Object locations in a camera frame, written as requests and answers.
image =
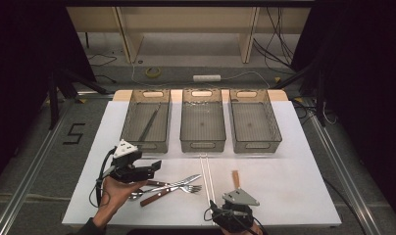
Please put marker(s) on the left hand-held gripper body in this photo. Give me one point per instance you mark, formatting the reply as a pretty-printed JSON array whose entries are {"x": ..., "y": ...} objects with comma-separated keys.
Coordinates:
[{"x": 129, "y": 173}]

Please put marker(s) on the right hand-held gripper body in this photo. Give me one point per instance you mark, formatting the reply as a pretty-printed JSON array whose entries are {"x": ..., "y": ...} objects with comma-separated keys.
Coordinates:
[{"x": 235, "y": 217}]

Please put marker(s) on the wooden spoon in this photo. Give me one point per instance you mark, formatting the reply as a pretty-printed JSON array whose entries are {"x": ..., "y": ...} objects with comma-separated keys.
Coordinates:
[{"x": 236, "y": 179}]

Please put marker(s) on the metal chopstick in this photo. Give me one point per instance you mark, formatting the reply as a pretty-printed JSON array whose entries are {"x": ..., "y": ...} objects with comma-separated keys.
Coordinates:
[
  {"x": 148, "y": 125},
  {"x": 151, "y": 122}
]

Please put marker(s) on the transparent grey plastic bin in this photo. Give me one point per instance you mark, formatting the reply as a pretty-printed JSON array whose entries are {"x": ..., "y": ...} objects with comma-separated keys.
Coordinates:
[
  {"x": 253, "y": 124},
  {"x": 202, "y": 124},
  {"x": 134, "y": 124}
]

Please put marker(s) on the person's right hand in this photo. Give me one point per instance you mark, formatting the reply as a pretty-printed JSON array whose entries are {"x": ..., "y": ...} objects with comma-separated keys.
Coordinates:
[{"x": 241, "y": 233}]

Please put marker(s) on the person's left hand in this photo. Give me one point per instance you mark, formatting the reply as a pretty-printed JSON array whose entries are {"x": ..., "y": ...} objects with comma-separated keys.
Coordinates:
[{"x": 116, "y": 196}]

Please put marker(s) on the yellow tape roll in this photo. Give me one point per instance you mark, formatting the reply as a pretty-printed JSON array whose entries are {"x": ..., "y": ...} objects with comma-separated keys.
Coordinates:
[{"x": 146, "y": 72}]

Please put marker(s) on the white power strip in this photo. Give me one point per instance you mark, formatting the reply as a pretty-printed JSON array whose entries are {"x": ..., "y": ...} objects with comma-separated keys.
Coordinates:
[{"x": 206, "y": 78}]

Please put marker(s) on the black metal stand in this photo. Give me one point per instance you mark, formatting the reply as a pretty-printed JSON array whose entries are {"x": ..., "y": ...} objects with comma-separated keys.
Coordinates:
[
  {"x": 321, "y": 104},
  {"x": 54, "y": 104}
]

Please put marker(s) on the beige wooden desk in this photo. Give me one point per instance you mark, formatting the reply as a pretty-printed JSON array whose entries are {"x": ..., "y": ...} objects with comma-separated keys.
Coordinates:
[{"x": 186, "y": 19}]

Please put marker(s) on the left black curtain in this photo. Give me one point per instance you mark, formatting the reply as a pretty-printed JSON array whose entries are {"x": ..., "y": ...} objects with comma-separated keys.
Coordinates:
[{"x": 19, "y": 65}]

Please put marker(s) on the black curtain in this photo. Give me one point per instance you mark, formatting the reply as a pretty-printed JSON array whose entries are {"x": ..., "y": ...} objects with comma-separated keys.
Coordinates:
[
  {"x": 366, "y": 81},
  {"x": 19, "y": 65}
]

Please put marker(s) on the right black curtain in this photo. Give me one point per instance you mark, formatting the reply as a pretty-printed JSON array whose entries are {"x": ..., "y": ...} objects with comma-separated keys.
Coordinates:
[{"x": 366, "y": 81}]

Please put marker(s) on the aluminium floor rail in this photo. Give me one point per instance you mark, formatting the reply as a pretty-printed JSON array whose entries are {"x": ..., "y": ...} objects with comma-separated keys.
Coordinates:
[
  {"x": 341, "y": 171},
  {"x": 32, "y": 169}
]

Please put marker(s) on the black frame bar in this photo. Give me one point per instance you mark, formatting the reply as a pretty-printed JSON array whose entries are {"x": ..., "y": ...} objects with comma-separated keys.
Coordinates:
[{"x": 186, "y": 3}]

